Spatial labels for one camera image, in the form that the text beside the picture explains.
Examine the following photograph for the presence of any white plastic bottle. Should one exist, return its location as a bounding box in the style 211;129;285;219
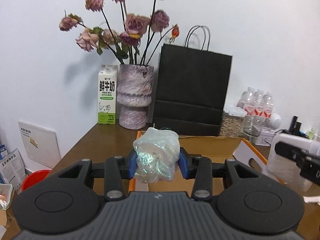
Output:
266;133;319;192

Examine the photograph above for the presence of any cardboard box orange red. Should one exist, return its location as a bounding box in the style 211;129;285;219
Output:
129;135;270;195

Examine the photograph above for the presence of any clear seed storage container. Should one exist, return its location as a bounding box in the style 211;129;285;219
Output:
219;105;246;138

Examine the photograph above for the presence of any purple marbled vase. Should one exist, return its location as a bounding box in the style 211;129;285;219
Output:
117;64;154;130

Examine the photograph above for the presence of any water bottle middle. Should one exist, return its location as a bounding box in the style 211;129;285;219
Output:
252;89;264;116

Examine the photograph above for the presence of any white paper slip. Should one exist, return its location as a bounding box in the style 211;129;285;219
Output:
303;196;320;205

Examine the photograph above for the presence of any empty glass cup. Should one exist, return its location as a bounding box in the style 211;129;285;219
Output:
242;115;264;143

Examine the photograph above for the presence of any dried pink rose bouquet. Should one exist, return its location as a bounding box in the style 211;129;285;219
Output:
59;0;180;66

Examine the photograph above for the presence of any red bucket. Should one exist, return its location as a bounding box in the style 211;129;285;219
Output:
22;170;51;191

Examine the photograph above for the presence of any iridescent white plastic bag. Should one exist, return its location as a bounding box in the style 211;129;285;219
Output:
133;127;180;184

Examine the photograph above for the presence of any black upright device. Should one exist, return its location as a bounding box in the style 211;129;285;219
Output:
289;116;302;136

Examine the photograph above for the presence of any stack of booklets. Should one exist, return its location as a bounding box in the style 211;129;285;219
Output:
0;145;27;191

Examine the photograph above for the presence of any white round speaker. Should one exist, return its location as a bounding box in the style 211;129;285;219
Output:
268;113;281;129

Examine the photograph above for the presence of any water bottle left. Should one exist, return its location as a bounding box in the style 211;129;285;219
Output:
237;87;255;109

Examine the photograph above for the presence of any white wall panel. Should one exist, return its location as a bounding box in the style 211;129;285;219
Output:
18;121;61;168

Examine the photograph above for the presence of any green white milk carton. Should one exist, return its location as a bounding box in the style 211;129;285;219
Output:
98;64;118;125

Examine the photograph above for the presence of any black paper shopping bag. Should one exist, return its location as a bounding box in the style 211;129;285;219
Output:
152;25;232;136

